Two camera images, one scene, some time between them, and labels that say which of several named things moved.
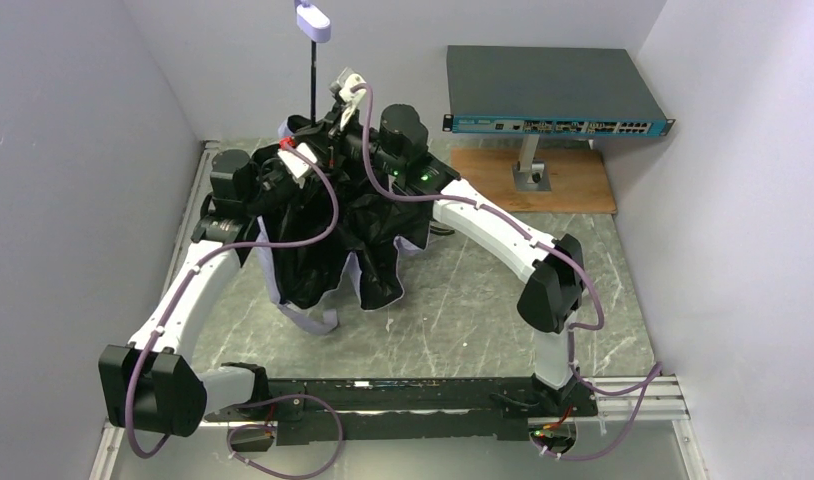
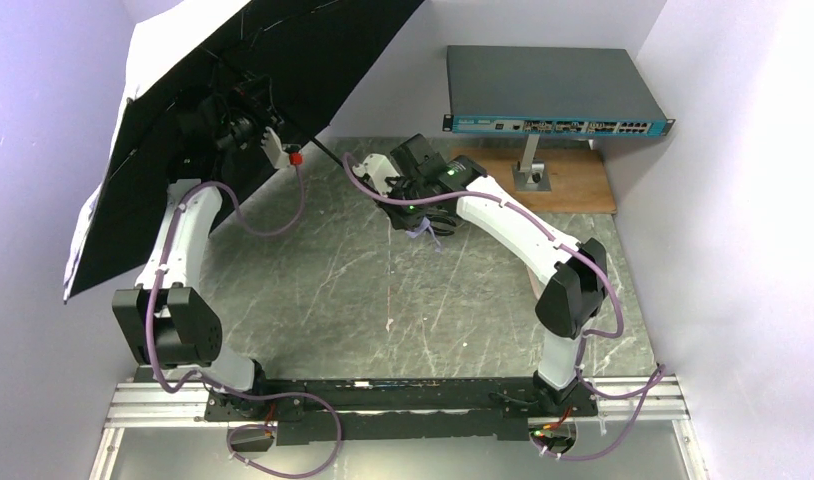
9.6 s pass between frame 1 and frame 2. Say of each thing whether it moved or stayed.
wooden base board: stayed
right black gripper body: moved
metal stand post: stayed
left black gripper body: moved
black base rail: stayed
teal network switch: stayed
